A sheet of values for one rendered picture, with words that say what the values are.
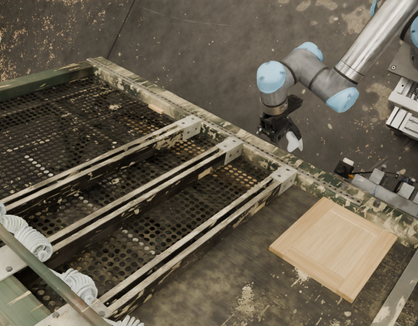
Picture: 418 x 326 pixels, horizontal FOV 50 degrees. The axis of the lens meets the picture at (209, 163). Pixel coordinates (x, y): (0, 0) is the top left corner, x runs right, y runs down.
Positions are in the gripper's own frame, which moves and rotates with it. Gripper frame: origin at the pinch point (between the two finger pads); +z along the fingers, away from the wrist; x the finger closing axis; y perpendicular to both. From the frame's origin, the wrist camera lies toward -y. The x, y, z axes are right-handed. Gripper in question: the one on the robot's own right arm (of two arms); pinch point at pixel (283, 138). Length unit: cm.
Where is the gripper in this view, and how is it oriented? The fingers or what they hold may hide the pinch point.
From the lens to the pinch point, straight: 148.6
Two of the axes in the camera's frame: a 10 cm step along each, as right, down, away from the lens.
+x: 7.5, 4.7, -4.6
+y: -6.3, 7.3, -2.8
